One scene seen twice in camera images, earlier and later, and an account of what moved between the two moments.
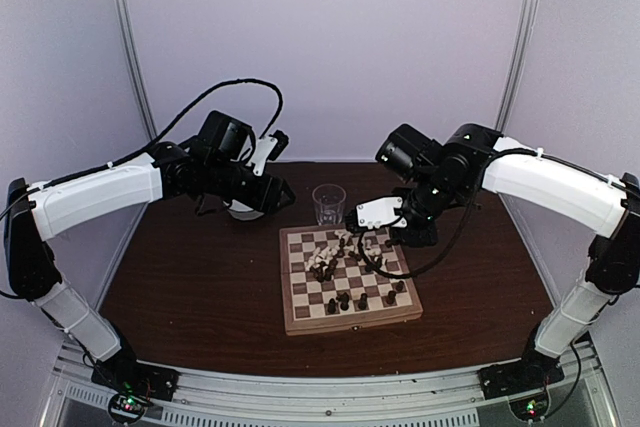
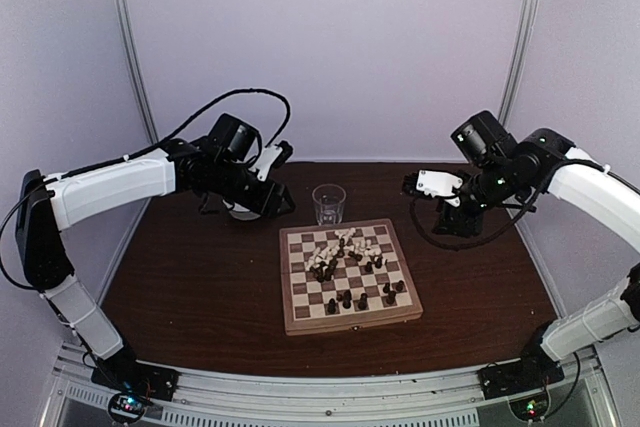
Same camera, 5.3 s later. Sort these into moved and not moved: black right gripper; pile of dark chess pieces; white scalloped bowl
Moved: black right gripper
Not moved: white scalloped bowl; pile of dark chess pieces
